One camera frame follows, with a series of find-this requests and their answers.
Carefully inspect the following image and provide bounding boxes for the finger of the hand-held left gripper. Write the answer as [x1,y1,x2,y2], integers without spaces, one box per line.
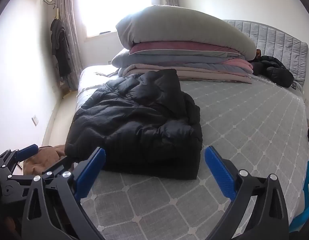
[0,144,39,171]
[7,156,75,180]

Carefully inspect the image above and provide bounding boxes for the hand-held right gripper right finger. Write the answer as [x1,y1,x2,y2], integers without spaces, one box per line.
[204,145,290,240]

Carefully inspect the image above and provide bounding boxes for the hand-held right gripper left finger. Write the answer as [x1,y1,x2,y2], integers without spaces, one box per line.
[21,147,106,240]

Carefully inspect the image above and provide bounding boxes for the large black puffer jacket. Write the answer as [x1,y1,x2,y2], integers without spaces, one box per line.
[65,69,203,180]

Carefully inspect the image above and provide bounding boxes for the dark hanging clothes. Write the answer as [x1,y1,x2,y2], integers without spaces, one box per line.
[50,17,72,78]

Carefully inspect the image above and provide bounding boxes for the brown cloth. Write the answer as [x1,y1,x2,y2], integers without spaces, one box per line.
[23,145,70,176]

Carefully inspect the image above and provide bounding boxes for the bed with grey patterned cover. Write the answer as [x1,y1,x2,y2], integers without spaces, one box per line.
[66,65,309,240]

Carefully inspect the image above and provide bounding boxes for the blue plastic chair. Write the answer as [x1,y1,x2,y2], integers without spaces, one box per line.
[289,155,309,234]

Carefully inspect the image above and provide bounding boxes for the mauve folded blanket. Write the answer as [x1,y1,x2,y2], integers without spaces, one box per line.
[118,64,253,84]

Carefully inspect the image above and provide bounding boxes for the pink folded blanket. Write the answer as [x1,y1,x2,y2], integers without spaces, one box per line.
[219,58,254,74]

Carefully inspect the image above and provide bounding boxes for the small black puffer jacket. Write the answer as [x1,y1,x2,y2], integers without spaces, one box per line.
[251,55,295,88]

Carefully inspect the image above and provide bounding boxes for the grey-blue folded quilt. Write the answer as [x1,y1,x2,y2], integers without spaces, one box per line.
[111,49,253,75]

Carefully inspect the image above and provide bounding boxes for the maroon folded blanket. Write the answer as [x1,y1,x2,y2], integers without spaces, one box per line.
[129,41,242,57]

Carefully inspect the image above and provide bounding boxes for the grey padded headboard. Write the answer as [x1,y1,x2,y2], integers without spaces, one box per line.
[223,19,308,90]

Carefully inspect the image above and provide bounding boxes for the bright window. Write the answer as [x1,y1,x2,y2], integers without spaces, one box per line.
[74,0,155,38]

